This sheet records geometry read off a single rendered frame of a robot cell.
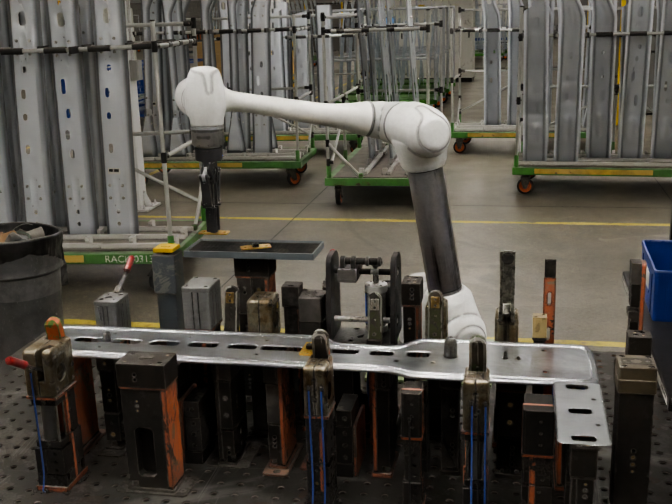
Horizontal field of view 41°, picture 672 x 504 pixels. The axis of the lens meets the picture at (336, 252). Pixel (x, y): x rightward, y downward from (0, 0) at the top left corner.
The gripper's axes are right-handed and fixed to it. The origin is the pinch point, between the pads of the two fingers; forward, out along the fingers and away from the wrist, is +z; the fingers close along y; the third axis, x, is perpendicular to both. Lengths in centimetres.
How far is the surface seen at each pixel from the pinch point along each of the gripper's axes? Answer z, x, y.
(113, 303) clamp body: 18.7, -22.4, 20.6
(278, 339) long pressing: 23.8, 24.2, 29.1
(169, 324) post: 31.0, -14.0, 2.6
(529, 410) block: 25, 84, 61
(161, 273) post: 15.5, -15.1, 3.0
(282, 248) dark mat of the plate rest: 8.0, 19.7, 0.8
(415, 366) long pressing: 23, 60, 44
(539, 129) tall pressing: 67, 130, -652
